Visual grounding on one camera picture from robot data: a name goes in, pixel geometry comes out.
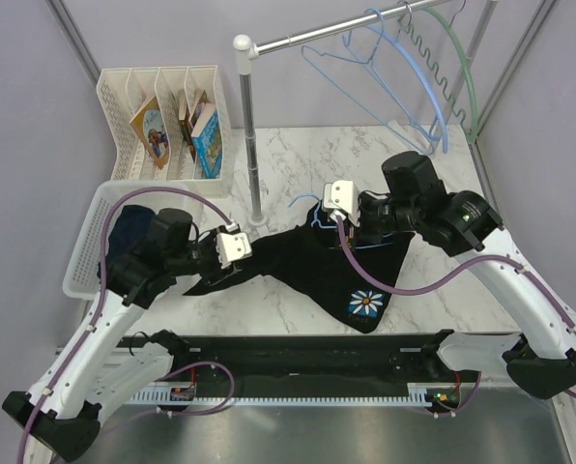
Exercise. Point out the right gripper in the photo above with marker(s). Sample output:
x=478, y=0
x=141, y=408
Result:
x=362, y=230

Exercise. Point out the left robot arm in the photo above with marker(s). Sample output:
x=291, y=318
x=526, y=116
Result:
x=67, y=407

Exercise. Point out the navy blue cloth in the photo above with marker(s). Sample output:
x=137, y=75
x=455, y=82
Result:
x=126, y=245

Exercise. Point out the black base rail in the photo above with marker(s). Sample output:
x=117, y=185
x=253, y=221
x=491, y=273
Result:
x=307, y=360

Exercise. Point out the green plastic curved hanger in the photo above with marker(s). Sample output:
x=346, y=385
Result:
x=460, y=95

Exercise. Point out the blue illustrated book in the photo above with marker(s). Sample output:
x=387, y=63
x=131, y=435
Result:
x=206, y=138

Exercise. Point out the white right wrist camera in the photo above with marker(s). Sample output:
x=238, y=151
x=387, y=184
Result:
x=341, y=202

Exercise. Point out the white slotted cable duct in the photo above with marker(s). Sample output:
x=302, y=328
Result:
x=283, y=395

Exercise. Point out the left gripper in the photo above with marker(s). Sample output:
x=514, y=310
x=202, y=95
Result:
x=216, y=274

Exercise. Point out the white plastic laundry basket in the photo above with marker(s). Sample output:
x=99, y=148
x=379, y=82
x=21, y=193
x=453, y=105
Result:
x=81, y=279

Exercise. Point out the white file organizer rack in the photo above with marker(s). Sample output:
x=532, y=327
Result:
x=123, y=91

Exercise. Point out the orange illustrated book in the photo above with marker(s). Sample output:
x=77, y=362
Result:
x=147, y=123

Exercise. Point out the black t-shirt with daisy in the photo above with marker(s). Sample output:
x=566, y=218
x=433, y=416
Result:
x=325, y=276

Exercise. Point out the dark thin book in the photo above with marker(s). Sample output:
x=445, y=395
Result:
x=187, y=119

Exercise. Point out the light blue wire hanger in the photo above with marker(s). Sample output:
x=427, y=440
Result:
x=325, y=230

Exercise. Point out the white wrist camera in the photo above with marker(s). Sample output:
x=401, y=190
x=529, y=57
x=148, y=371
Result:
x=341, y=202
x=232, y=245

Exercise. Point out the blue plastic curved hanger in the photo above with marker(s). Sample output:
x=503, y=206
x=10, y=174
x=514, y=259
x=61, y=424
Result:
x=438, y=130

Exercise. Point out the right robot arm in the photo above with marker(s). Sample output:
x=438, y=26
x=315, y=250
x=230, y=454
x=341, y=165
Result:
x=540, y=358

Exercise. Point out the metal clothes rack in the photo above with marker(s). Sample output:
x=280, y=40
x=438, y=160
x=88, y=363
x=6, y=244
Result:
x=246, y=51

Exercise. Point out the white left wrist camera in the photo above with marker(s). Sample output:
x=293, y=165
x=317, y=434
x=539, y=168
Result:
x=232, y=245

